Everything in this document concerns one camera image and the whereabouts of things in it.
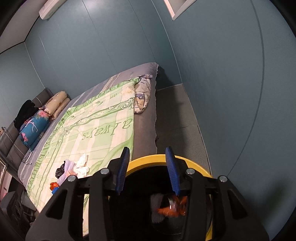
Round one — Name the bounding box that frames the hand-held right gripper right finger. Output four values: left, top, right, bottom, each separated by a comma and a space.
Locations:
165, 146, 270, 241

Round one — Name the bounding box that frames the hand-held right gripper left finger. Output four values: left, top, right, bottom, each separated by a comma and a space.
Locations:
25, 146, 131, 241

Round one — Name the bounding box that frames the black bin with yellow rim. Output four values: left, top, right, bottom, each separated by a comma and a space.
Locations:
109, 155, 214, 241

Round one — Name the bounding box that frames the orange plastic wrapper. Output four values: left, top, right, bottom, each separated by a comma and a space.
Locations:
157, 195, 188, 218

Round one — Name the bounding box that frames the bed with grey sheet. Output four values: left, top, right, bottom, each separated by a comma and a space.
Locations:
17, 62, 160, 209

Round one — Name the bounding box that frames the pile of small clothes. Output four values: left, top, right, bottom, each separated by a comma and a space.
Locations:
57, 160, 77, 186

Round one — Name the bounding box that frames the green floral quilt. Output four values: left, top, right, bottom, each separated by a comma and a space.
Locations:
27, 77, 139, 237

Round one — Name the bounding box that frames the black plastic bag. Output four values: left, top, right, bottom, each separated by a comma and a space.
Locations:
55, 162, 66, 179

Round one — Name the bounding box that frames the beige cartoon printed quilt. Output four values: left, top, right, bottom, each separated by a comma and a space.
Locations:
134, 74, 153, 114

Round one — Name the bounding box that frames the beige floral pillow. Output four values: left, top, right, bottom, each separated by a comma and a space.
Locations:
44, 91, 68, 111
50, 98, 71, 120

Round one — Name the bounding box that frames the blue floral pillow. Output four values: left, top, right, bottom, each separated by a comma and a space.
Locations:
19, 109, 51, 151

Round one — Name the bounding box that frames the grey padded headboard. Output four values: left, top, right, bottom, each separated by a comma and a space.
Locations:
0, 88, 55, 167

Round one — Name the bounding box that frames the black clothing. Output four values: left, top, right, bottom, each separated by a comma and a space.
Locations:
13, 100, 40, 130

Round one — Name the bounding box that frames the white shelf cabinet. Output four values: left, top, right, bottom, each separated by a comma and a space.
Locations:
0, 160, 11, 193

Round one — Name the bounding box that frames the white air conditioner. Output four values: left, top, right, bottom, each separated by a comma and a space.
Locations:
39, 0, 61, 19

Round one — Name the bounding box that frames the black cable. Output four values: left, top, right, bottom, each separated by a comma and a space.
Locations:
22, 151, 33, 165

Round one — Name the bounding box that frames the white window frame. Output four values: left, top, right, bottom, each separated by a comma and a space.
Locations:
163, 0, 189, 21

